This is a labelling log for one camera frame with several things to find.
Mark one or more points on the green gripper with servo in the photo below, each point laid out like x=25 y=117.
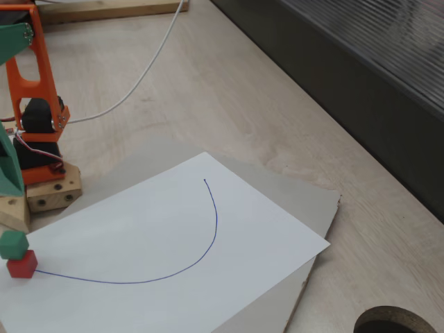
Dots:
x=10 y=173

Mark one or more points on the green cube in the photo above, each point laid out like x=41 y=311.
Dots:
x=14 y=244

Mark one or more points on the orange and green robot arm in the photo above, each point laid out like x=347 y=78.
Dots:
x=43 y=69

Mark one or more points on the red cube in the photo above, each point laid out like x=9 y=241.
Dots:
x=22 y=267

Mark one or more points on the wooden base plank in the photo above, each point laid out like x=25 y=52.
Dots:
x=14 y=213

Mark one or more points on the wooden base block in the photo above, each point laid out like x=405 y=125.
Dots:
x=52 y=194

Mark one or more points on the white paper sheet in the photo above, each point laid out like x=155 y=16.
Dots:
x=138 y=243

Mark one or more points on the thin wooden plank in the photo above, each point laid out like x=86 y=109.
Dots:
x=121 y=8

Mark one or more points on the grey chipboard panel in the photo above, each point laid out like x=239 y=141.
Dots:
x=277 y=194

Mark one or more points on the ribbed glass desk partition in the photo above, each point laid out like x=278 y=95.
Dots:
x=381 y=69

